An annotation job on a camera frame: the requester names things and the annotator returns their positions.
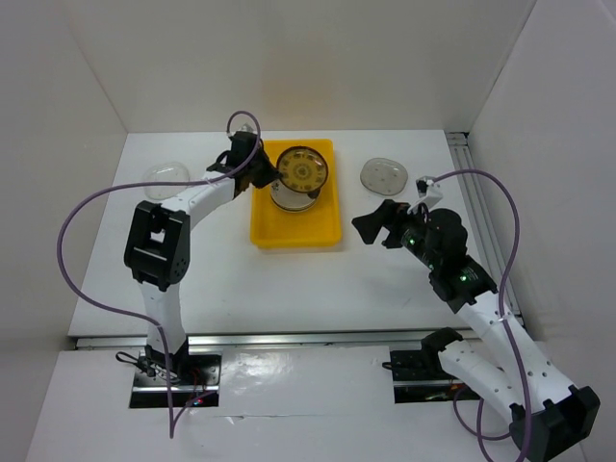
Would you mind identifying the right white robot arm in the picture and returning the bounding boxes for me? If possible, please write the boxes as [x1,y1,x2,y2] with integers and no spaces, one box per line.
[351,199,601,461]

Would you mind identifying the aluminium rail right side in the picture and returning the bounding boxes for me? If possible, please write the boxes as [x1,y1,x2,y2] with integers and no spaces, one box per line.
[445,130,528,341]

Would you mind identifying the white front cover board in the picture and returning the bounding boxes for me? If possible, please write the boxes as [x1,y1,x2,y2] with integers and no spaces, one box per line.
[217,346,395,418]

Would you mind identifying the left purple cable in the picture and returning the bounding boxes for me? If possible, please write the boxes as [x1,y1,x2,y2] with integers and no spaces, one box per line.
[55,111,264,440]

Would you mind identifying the yellow plastic bin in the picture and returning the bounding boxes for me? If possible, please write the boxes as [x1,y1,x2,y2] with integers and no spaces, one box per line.
[250,139,342,249]

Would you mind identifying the clear grey plastic plate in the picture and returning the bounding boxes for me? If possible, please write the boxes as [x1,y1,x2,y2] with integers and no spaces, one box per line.
[360,158,408,197]

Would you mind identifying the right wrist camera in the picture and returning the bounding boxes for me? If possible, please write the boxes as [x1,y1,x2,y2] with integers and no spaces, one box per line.
[408,176,444,214]

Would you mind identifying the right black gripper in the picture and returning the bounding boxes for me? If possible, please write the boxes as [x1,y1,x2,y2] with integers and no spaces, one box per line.
[351,198,440,270]

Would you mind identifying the yellow patterned plate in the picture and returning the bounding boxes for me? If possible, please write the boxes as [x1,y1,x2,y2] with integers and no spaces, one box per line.
[276,145,329,194]

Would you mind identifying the cream plate black brushstroke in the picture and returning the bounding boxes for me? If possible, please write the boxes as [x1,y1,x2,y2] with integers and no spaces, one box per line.
[269,181,321,213]

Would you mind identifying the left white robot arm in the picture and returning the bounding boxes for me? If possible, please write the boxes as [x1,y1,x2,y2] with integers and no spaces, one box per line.
[124,131,281,384]

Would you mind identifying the clear plastic plate left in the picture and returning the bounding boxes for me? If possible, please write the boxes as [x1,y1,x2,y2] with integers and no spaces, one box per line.
[141,162,191,202]

